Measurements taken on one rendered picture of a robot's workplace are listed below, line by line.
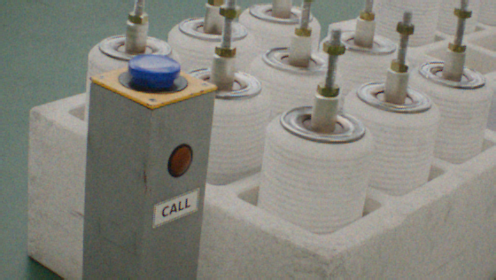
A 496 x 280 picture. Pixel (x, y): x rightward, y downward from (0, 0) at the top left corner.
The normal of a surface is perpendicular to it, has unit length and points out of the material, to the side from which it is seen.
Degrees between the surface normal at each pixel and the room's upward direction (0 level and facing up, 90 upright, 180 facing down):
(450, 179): 0
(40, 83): 0
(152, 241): 90
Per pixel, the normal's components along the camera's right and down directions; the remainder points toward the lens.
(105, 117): -0.64, 0.22
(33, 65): 0.11, -0.92
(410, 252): 0.76, 0.32
